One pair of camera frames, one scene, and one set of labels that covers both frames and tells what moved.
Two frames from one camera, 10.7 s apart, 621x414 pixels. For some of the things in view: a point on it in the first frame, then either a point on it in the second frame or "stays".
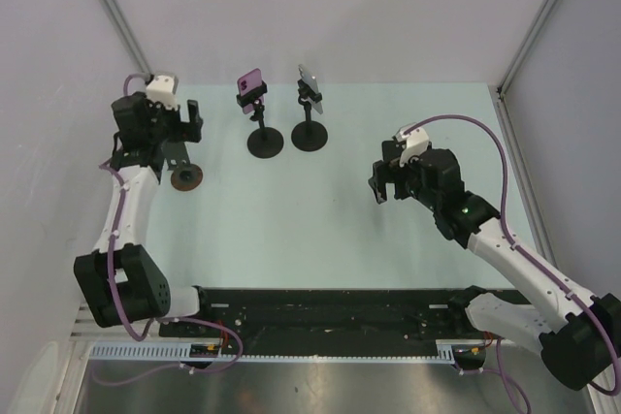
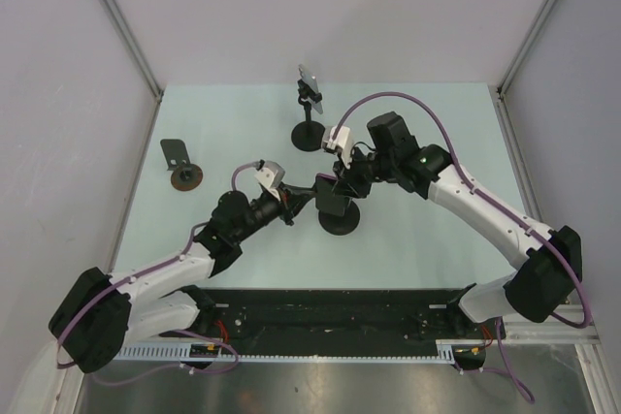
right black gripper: (386, 172) -> (348, 181)
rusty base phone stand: (186, 176) stays
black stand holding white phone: (309, 135) stays
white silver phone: (308, 79) stays
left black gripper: (189, 131) -> (293, 197)
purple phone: (246, 82) -> (327, 203)
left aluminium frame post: (114, 6) stays
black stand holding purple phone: (263, 143) -> (338, 225)
